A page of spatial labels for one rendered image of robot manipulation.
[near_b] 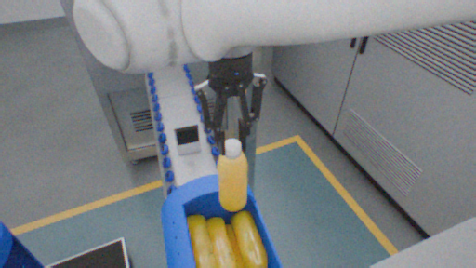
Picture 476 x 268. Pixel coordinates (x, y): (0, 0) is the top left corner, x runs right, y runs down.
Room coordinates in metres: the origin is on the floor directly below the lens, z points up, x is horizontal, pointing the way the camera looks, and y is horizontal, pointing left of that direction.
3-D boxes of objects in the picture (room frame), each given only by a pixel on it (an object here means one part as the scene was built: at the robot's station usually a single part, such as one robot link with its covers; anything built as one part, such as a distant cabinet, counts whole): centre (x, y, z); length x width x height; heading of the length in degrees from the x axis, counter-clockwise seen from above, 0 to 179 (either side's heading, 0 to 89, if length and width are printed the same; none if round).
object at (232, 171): (0.47, 0.01, 1.34); 0.07 x 0.07 x 0.19
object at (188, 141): (0.94, 0.21, 1.00); 0.10 x 0.04 x 0.15; 107
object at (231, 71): (0.47, 0.01, 1.62); 0.08 x 0.07 x 0.09; 107
